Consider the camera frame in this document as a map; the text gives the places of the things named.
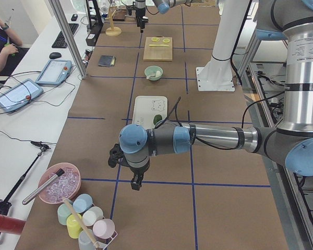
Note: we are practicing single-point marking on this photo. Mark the grey folded cloth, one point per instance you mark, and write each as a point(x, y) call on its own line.
point(106, 61)

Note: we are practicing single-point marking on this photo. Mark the wooden mug stand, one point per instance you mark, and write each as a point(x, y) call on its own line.
point(112, 30)

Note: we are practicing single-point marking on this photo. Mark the green avocado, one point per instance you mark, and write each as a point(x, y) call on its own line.
point(157, 118)

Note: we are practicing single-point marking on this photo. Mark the green plastic cup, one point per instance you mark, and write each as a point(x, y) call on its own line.
point(63, 213)

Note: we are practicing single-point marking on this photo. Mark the seated person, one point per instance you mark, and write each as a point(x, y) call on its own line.
point(11, 50)

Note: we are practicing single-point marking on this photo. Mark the wooden cup rack stick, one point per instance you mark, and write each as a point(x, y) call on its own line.
point(79, 220)

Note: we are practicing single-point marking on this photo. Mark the red cylinder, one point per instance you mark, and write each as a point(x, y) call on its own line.
point(11, 225)

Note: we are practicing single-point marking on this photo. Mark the dark brown tray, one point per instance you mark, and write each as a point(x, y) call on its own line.
point(119, 15)

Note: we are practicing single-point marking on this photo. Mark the yellow plastic knife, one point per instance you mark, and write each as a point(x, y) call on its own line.
point(158, 45)

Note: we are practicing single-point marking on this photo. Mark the metal ice scoop handle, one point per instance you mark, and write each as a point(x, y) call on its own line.
point(36, 192)

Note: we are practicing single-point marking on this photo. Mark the yellow plastic cup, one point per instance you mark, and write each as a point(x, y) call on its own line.
point(73, 227)

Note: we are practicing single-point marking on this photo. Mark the blue teach pendant far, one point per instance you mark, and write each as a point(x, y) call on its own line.
point(54, 72)

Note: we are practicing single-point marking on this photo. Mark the pink ice bowl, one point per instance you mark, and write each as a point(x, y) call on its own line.
point(65, 186)

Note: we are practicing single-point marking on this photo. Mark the pink plastic cup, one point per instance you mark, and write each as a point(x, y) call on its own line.
point(104, 228)

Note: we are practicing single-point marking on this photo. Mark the blue teach pendant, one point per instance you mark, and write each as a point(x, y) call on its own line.
point(54, 72)
point(20, 95)

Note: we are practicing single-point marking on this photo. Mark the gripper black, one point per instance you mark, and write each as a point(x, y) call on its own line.
point(139, 172)
point(140, 11)

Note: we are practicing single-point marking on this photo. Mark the grey plastic cup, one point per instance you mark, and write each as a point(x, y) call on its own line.
point(84, 242)

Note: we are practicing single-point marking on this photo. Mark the blue plastic cup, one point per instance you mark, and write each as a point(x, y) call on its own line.
point(82, 203)

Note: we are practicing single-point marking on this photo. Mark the upper lemon slice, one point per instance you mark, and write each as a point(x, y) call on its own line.
point(155, 39)

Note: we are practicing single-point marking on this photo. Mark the aluminium frame post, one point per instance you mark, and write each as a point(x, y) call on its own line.
point(68, 35)

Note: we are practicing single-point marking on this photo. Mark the white bear tray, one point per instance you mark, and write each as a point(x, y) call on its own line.
point(146, 108)

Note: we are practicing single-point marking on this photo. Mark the black tripod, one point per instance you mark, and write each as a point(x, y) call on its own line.
point(4, 203)

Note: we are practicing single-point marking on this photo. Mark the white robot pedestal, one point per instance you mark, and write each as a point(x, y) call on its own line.
point(217, 75)

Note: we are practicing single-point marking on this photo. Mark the wooden cutting board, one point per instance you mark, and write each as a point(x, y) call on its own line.
point(158, 53)

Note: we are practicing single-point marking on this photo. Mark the blue teach pendant near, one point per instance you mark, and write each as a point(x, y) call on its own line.
point(20, 95)

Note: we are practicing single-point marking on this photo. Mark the pale green bowl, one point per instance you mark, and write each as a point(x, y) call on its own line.
point(151, 70)

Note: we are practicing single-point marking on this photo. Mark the black computer mouse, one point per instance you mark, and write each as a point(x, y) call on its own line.
point(54, 55)

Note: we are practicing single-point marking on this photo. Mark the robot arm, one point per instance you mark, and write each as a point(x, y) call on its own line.
point(289, 144)
point(163, 6)

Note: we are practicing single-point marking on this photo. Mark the white plastic cup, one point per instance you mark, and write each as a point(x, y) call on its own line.
point(92, 215)

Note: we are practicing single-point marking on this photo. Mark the translucent white spoon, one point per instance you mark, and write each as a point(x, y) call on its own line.
point(150, 76)

